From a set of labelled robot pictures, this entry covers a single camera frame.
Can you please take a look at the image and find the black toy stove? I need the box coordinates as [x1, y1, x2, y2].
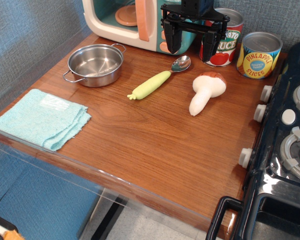
[206, 42, 300, 240]

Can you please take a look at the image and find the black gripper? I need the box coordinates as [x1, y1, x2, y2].
[160, 0, 230, 62]

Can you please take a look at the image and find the black table leg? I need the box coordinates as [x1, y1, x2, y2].
[91, 196, 127, 240]

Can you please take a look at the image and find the toy microwave oven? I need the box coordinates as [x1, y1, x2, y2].
[81, 0, 203, 56]

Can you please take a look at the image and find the light blue towel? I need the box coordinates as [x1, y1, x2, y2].
[0, 89, 91, 151]

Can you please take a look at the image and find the small steel pot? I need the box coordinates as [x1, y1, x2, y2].
[62, 43, 127, 88]

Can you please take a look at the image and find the plush toy mushroom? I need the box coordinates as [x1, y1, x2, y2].
[189, 71, 227, 116]

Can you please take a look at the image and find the tomato sauce can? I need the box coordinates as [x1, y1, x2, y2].
[205, 7, 244, 67]

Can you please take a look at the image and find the green handled metal spoon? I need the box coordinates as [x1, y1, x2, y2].
[127, 55, 192, 100]

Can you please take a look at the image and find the orange object bottom left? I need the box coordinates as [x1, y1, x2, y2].
[0, 217, 25, 240]

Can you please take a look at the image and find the pineapple slices can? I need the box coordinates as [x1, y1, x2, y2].
[236, 31, 283, 80]

